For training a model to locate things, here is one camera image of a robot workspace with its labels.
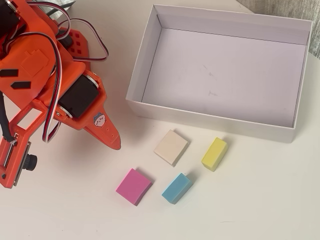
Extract orange gripper finger with sticker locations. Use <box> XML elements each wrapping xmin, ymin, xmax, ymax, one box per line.
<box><xmin>56</xmin><ymin>69</ymin><xmax>122</xmax><ymax>151</ymax></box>

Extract orange gripper black servo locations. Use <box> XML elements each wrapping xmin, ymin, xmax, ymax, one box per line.
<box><xmin>0</xmin><ymin>34</ymin><xmax>100</xmax><ymax>120</ymax></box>

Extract pink cuboid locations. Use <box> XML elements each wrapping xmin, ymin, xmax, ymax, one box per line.
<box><xmin>115</xmin><ymin>167</ymin><xmax>153</xmax><ymax>207</ymax></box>

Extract cream cuboid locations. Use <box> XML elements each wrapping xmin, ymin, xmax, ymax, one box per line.
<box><xmin>153</xmin><ymin>128</ymin><xmax>190</xmax><ymax>168</ymax></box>

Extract blue cuboid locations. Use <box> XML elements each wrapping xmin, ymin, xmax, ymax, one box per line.
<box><xmin>161</xmin><ymin>172</ymin><xmax>194</xmax><ymax>206</ymax></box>

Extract yellow cuboid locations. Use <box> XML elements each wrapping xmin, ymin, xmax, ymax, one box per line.
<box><xmin>201</xmin><ymin>136</ymin><xmax>229</xmax><ymax>173</ymax></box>

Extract white cardboard bin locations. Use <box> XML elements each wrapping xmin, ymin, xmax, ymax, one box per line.
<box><xmin>124</xmin><ymin>3</ymin><xmax>314</xmax><ymax>144</ymax></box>

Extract grey striped fabric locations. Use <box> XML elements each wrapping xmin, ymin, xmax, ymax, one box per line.
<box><xmin>39</xmin><ymin>0</ymin><xmax>76</xmax><ymax>16</ymax></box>

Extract red white black servo cable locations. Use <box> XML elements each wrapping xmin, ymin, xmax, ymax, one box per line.
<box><xmin>0</xmin><ymin>31</ymin><xmax>63</xmax><ymax>144</ymax></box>
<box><xmin>56</xmin><ymin>19</ymin><xmax>110</xmax><ymax>65</ymax></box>
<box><xmin>24</xmin><ymin>0</ymin><xmax>72</xmax><ymax>41</ymax></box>

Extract black camera cable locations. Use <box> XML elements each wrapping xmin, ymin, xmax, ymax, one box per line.
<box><xmin>0</xmin><ymin>91</ymin><xmax>17</xmax><ymax>145</ymax></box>

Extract wrist camera in orange mount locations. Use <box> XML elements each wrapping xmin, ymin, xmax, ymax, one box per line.
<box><xmin>0</xmin><ymin>99</ymin><xmax>49</xmax><ymax>190</ymax></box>

